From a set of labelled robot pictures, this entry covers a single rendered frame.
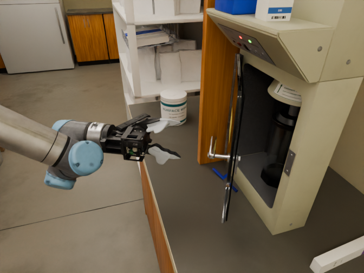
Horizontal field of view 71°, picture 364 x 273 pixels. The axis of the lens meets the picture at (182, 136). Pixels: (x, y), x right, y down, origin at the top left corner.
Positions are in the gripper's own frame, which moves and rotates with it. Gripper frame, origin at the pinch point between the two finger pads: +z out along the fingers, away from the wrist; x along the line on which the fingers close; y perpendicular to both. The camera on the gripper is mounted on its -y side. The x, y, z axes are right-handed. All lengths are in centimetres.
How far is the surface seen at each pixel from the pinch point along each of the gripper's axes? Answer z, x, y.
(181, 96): -9, -11, -54
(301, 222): 37.5, -23.9, 2.7
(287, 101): 26.7, 12.3, -3.0
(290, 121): 29.3, 5.1, -6.1
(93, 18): -236, -34, -420
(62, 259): -83, -120, -24
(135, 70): -43, -12, -87
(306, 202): 36.4, -15.0, 3.3
